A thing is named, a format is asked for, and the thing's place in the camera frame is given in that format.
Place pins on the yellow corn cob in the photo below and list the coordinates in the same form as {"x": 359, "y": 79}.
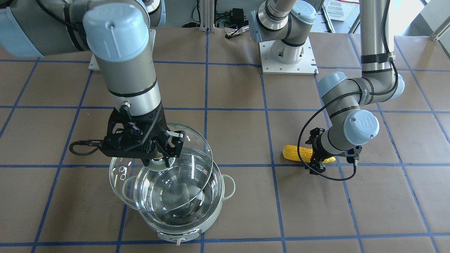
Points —
{"x": 291, "y": 152}

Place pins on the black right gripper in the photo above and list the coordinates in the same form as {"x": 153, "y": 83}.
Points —
{"x": 161, "y": 123}

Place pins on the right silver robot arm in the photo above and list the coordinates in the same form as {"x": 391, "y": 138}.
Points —
{"x": 40, "y": 28}

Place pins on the white cooking pot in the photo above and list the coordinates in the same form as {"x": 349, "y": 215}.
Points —
{"x": 181, "y": 228}

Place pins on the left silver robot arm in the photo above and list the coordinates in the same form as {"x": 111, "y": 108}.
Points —
{"x": 287, "y": 23}

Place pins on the glass pot lid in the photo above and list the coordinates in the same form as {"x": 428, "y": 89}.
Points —
{"x": 155, "y": 188}

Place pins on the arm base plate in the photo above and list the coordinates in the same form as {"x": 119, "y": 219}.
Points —
{"x": 122, "y": 46}
{"x": 281, "y": 59}

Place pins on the brown paper mat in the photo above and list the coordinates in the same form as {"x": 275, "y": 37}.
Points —
{"x": 54, "y": 201}

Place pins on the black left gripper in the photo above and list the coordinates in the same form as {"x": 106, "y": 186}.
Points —
{"x": 318, "y": 147}

